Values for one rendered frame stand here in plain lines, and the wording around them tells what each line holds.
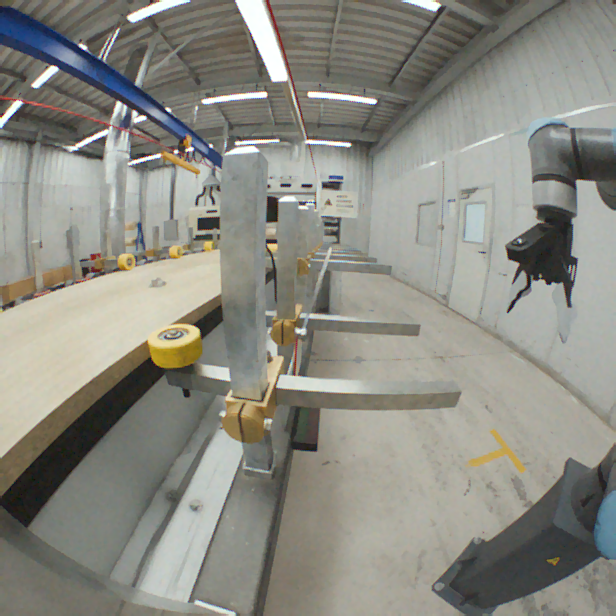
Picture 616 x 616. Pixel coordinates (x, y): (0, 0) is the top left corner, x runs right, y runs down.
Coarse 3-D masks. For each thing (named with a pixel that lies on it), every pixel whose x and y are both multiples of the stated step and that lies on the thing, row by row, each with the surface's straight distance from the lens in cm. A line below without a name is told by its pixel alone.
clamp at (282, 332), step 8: (296, 304) 59; (296, 312) 53; (272, 320) 49; (280, 320) 48; (288, 320) 48; (296, 320) 48; (272, 328) 47; (280, 328) 47; (288, 328) 47; (272, 336) 48; (280, 336) 48; (288, 336) 47; (280, 344) 48; (288, 344) 48
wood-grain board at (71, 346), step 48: (96, 288) 91; (144, 288) 75; (192, 288) 66; (0, 336) 69; (48, 336) 53; (96, 336) 44; (144, 336) 39; (0, 384) 42; (48, 384) 35; (96, 384) 32; (0, 432) 32; (48, 432) 30; (0, 480) 30
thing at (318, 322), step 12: (276, 312) 56; (300, 324) 53; (312, 324) 53; (324, 324) 53; (336, 324) 53; (348, 324) 53; (360, 324) 54; (372, 324) 54; (384, 324) 54; (396, 324) 55; (408, 324) 56; (420, 324) 57
